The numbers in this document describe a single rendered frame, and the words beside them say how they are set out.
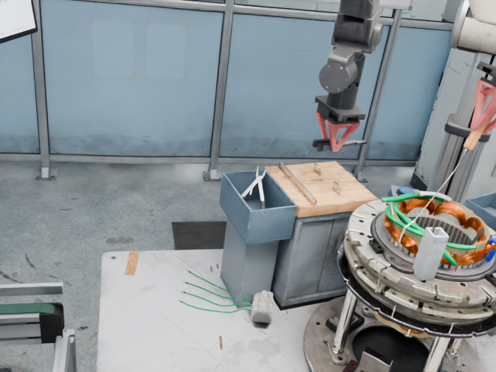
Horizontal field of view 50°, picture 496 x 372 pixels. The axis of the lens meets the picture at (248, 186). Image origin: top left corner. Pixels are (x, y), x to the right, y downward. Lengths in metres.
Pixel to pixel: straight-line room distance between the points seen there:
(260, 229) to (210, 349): 0.27
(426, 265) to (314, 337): 0.38
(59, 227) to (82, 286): 0.49
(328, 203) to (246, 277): 0.25
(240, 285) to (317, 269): 0.18
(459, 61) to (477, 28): 2.09
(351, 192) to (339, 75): 0.33
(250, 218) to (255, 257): 0.13
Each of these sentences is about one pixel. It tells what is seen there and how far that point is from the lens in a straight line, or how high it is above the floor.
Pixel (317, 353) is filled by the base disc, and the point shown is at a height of 0.80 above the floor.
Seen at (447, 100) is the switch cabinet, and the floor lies 0.66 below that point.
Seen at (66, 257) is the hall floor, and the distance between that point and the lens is 2.72.
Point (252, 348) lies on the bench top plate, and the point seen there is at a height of 0.78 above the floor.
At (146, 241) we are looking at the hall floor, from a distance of 2.81.
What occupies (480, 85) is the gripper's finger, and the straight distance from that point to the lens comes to 0.98.
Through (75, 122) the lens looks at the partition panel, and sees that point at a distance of 3.26.
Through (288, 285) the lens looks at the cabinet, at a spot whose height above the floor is 0.85.
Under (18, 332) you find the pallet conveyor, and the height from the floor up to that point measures 0.71.
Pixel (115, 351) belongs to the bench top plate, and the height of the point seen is 0.78.
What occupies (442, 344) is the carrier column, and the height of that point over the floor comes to 0.97.
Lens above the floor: 1.63
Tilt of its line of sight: 29 degrees down
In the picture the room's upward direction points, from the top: 8 degrees clockwise
